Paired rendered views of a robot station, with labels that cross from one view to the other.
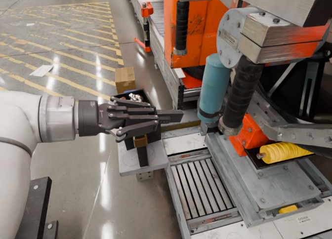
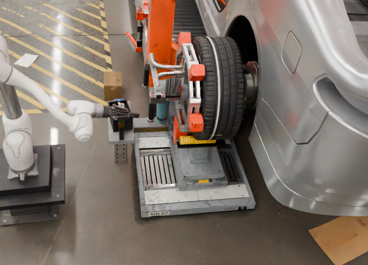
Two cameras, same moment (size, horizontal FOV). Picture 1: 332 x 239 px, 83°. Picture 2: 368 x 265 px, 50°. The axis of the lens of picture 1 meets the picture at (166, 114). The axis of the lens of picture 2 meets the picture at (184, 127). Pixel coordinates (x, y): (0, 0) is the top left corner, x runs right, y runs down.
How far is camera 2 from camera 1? 2.10 m
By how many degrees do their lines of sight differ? 1
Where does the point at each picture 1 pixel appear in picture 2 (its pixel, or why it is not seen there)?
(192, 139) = (161, 140)
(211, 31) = not seen: hidden behind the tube
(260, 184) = (190, 166)
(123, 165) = (110, 138)
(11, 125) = (89, 110)
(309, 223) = (218, 194)
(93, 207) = (82, 174)
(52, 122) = (97, 111)
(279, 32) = (153, 98)
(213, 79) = not seen: hidden behind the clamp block
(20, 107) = (90, 106)
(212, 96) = (160, 109)
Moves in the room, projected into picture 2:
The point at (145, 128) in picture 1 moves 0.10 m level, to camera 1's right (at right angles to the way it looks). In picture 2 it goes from (124, 117) to (139, 119)
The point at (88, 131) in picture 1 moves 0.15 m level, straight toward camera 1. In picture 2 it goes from (105, 115) to (114, 131)
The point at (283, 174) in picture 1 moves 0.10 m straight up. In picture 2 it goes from (207, 163) to (209, 154)
